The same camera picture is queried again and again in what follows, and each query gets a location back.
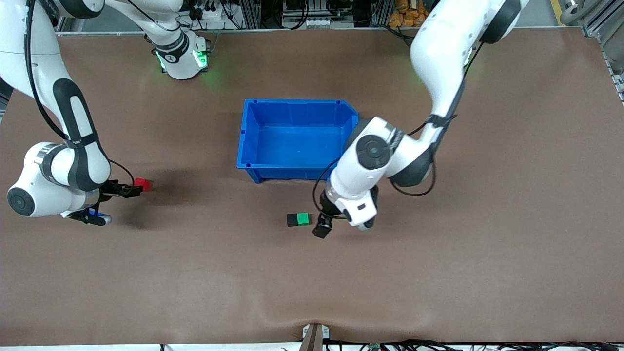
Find blue plastic storage bin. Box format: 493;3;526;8
237;99;361;185

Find brown table mat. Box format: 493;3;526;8
0;28;624;347

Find metal table clamp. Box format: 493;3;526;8
302;323;331;351

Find white power strip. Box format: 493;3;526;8
194;7;231;30

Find orange snack packs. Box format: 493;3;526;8
389;0;434;28

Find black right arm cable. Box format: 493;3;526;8
25;0;136;191

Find aluminium frame post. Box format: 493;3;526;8
239;0;264;29

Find aluminium frame profile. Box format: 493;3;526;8
560;0;624;105

